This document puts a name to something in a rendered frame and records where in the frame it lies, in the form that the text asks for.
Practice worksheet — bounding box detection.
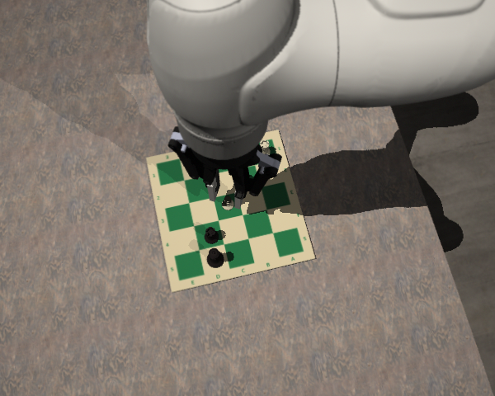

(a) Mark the green and cream chessboard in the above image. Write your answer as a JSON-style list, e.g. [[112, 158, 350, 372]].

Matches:
[[146, 130, 315, 293]]

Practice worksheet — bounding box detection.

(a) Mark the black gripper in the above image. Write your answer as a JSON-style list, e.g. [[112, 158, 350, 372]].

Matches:
[[168, 126, 282, 209]]

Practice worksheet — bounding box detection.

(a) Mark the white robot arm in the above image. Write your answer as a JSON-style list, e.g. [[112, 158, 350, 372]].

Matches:
[[147, 0, 495, 160]]

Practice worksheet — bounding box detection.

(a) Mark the white rook chess piece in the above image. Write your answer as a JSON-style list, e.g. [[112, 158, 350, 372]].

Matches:
[[260, 139, 271, 155]]

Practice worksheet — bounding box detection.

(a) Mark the white chess pawn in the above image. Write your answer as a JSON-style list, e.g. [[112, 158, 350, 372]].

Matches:
[[222, 196, 234, 210]]

